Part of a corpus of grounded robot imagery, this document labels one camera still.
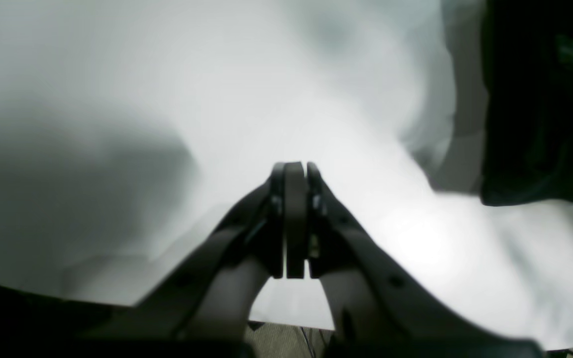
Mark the black T-shirt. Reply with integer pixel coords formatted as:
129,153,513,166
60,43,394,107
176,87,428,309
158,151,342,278
480,0,573,206

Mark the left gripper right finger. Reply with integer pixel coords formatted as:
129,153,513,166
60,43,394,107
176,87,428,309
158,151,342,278
296,162,496,344

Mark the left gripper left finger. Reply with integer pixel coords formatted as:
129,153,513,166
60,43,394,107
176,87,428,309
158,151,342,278
85,162,296,344

